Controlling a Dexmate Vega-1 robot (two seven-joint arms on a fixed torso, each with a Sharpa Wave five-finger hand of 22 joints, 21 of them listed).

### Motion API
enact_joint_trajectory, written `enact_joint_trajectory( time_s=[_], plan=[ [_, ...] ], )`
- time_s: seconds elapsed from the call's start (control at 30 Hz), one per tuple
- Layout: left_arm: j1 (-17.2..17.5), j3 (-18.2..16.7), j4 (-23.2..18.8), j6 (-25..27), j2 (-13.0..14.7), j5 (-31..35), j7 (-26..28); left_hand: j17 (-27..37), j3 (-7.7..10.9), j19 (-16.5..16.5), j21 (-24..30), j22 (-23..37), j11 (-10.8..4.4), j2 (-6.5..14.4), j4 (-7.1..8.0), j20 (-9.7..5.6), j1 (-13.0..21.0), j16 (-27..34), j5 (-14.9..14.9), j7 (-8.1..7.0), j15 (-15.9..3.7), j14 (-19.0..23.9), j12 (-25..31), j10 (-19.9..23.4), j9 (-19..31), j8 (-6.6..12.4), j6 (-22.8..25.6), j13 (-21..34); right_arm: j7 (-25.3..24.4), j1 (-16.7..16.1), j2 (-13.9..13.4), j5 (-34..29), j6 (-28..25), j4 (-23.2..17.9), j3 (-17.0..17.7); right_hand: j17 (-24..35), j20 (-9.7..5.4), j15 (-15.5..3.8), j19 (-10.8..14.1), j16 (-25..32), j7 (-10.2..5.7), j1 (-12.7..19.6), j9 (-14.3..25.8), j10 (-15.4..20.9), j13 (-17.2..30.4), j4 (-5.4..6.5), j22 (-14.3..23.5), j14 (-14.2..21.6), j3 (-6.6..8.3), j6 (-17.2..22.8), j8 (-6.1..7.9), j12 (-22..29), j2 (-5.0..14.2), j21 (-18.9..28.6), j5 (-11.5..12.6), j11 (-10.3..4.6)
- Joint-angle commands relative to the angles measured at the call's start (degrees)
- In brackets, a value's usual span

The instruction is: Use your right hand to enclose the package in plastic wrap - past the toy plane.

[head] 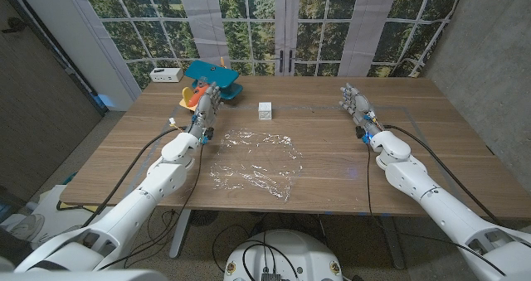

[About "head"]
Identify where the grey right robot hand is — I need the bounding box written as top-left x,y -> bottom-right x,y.
338,83 -> 385,139

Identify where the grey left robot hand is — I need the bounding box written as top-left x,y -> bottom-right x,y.
185,81 -> 224,139

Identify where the teal orange toy plane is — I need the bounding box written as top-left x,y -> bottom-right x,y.
178,60 -> 244,113

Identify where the white cube package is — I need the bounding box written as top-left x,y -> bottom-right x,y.
257,101 -> 273,121

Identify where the clear plastic wrap sheet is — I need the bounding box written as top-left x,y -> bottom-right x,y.
209,128 -> 304,202

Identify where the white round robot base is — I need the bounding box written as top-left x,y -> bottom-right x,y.
223,229 -> 343,281

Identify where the white power strip box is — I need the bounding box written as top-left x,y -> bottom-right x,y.
149,67 -> 184,84

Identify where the printed forest window backdrop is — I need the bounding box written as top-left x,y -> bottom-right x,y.
78,0 -> 468,90

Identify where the black round floor object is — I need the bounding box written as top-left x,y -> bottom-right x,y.
189,209 -> 220,227

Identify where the grey metal table leg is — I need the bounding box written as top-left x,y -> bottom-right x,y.
379,216 -> 407,270
168,209 -> 192,259

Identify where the white floor sheet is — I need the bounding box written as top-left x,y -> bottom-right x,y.
24,184 -> 105,249

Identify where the white sneaker shoe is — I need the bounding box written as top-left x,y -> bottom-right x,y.
7,213 -> 46,243

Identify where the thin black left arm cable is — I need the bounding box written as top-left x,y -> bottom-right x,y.
98,142 -> 205,272

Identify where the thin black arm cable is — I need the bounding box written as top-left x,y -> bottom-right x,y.
364,142 -> 508,277
98,142 -> 205,272

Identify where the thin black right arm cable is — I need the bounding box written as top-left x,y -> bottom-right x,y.
364,142 -> 508,277

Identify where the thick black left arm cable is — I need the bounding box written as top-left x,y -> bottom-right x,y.
80,125 -> 188,229

